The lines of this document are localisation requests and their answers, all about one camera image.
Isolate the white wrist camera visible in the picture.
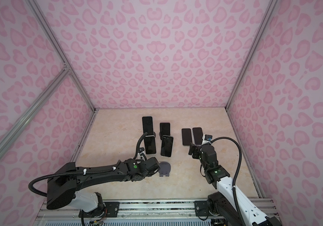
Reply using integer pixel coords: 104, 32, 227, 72
202, 134, 213, 145
138, 147, 147, 161

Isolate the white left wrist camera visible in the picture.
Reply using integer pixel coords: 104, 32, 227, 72
138, 147, 147, 161

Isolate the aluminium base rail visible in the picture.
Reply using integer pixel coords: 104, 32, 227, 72
34, 199, 232, 226

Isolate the aluminium diagonal frame bar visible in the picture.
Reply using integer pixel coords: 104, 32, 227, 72
0, 66, 70, 160

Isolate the aluminium frame post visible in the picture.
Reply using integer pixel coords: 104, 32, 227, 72
225, 0, 280, 112
25, 0, 96, 112

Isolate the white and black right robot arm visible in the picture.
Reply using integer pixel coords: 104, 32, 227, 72
188, 144, 282, 226

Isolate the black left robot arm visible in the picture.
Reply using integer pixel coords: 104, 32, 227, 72
47, 157, 160, 210

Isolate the black phone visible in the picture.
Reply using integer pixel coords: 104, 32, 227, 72
159, 122, 171, 140
144, 135, 157, 154
182, 128, 192, 146
160, 135, 174, 157
142, 116, 154, 136
192, 127, 203, 146

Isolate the aluminium frame post back right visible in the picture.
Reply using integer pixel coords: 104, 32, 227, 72
225, 0, 280, 112

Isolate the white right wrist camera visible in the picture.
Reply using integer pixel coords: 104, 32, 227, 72
202, 134, 213, 145

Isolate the grey round phone stand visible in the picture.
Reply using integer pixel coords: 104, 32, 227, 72
158, 162, 171, 177

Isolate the aluminium frame post back left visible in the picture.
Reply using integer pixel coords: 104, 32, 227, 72
25, 0, 96, 112

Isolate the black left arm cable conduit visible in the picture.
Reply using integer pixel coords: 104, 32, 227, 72
28, 132, 148, 198

